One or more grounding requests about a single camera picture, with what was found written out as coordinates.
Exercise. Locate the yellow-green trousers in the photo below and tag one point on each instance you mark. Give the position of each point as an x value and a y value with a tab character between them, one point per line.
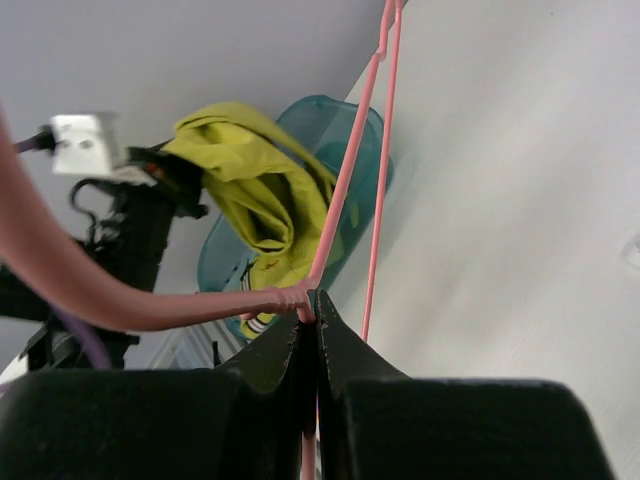
273	192

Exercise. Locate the pink wire hanger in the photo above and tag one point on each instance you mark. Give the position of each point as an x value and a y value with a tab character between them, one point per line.
39	251

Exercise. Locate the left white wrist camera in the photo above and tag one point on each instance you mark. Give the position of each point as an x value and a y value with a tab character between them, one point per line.
87	146

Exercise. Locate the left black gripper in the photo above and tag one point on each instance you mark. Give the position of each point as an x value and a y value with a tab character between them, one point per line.
175	178

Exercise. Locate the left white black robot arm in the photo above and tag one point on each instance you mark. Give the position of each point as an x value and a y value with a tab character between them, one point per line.
128	233

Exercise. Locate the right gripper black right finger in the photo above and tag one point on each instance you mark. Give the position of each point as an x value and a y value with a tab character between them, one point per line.
376	422

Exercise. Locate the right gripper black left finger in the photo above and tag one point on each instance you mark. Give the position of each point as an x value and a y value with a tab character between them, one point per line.
241	420

